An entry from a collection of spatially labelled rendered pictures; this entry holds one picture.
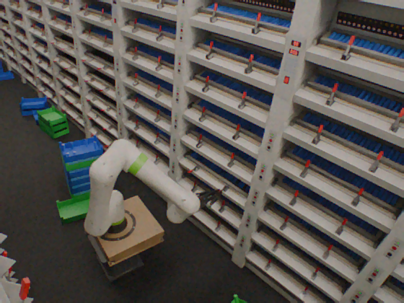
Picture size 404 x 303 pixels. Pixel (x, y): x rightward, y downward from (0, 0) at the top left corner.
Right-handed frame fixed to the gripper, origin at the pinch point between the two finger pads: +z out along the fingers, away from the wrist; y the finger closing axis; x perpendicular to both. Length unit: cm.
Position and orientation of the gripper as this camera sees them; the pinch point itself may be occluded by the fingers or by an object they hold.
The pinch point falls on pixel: (216, 192)
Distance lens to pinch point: 183.5
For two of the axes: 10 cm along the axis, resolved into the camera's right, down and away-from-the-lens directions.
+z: 6.7, -2.1, 7.1
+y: 7.1, 4.5, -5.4
